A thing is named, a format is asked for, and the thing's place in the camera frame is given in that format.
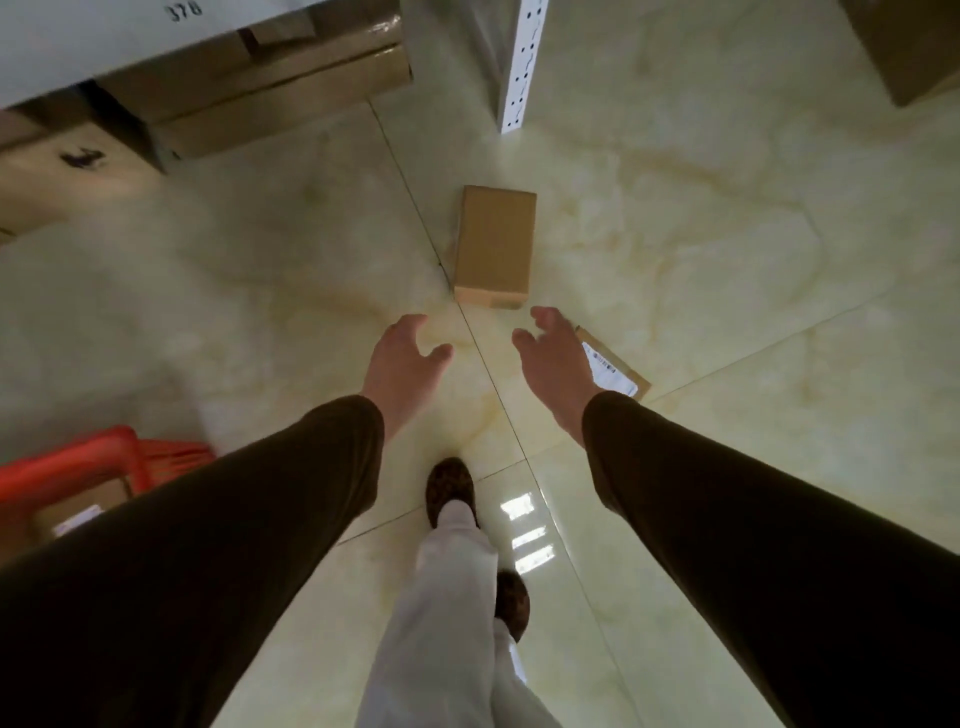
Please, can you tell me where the person's right hand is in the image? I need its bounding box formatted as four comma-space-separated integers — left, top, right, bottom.
512, 306, 606, 448

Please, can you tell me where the person's left hand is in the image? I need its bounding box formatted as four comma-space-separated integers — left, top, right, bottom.
363, 314, 455, 441

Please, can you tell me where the person's left forearm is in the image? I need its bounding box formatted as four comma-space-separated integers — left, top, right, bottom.
0, 395, 386, 728

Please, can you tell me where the person's right forearm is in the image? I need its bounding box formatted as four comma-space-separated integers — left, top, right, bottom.
582, 390, 960, 728

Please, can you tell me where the cardboard parcel with white label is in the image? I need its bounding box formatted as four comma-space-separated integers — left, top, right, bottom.
573, 326, 652, 402

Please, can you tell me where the plain brown cardboard box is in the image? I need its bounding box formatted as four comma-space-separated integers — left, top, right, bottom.
453, 185, 538, 310

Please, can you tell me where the person's left brown shoe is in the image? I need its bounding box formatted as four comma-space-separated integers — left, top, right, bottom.
425, 457, 480, 531

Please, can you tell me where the person's brown shoe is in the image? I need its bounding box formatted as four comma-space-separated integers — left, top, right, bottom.
494, 570, 532, 644
425, 457, 480, 531

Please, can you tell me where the person's right brown shoe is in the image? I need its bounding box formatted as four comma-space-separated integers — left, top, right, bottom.
494, 570, 532, 644

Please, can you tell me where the person's left leg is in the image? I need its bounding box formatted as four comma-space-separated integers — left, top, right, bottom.
355, 500, 501, 728

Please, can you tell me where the person's leg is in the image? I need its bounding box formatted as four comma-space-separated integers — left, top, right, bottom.
490, 618, 564, 728
355, 500, 501, 728

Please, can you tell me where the long flat cardboard box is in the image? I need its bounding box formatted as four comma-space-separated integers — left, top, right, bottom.
152, 43, 414, 161

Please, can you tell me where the taped large cardboard box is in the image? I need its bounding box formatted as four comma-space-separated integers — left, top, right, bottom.
96, 9, 408, 126

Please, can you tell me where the person's right leg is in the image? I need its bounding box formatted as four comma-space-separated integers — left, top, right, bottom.
490, 618, 564, 728

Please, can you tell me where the red plastic basket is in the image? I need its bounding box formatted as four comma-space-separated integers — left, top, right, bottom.
0, 425, 219, 565

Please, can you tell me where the cardboard parcel in basket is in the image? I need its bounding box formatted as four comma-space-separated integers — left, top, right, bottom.
31, 478, 135, 544

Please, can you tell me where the cardboard box with black mark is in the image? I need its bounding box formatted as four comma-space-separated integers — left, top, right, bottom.
0, 120, 165, 245

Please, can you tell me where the white shelf board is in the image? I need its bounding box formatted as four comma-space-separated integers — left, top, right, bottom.
0, 0, 331, 111

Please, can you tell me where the dark brown cardboard box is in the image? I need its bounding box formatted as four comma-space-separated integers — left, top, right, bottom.
837, 0, 960, 108

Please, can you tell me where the white perforated shelf post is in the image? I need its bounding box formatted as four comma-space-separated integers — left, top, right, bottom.
498, 0, 551, 135

